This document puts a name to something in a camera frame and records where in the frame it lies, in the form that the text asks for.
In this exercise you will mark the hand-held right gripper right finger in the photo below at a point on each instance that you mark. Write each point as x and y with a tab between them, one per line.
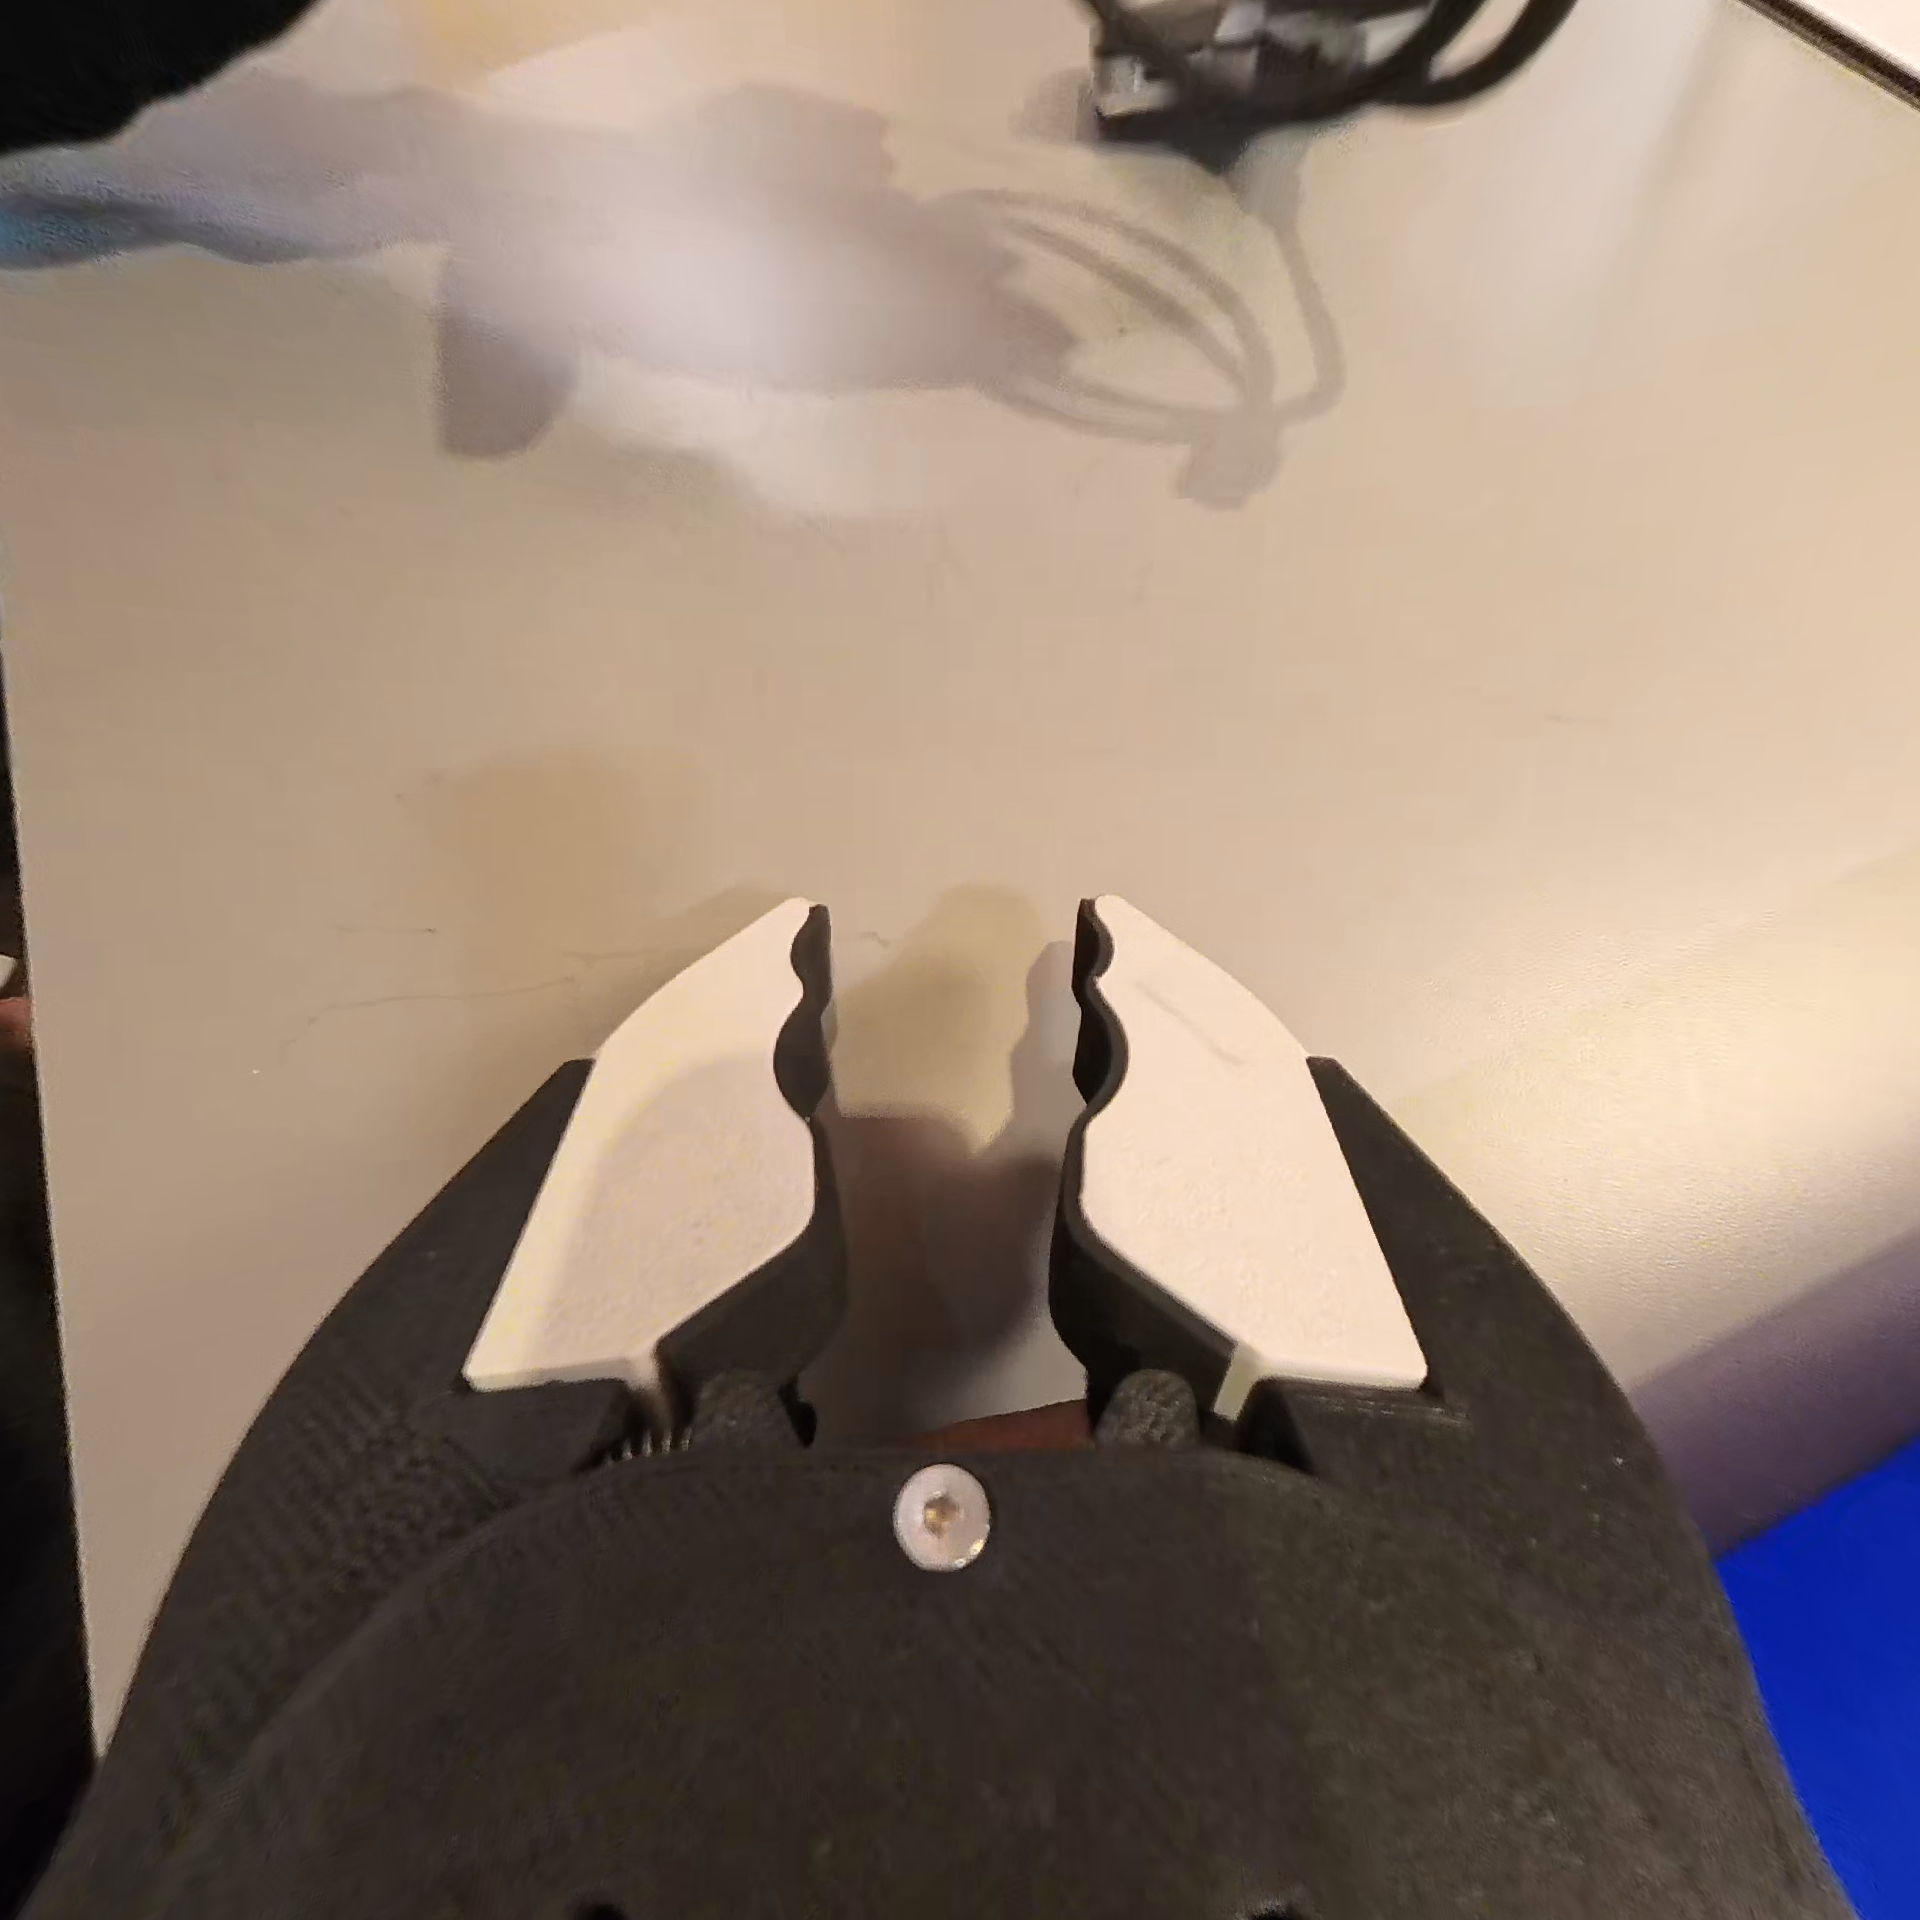
1230	1186

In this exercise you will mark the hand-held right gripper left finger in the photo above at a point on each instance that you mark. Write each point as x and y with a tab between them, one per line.
676	1170

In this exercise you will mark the blue plastic bin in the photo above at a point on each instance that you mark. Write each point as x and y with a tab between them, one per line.
1844	1678

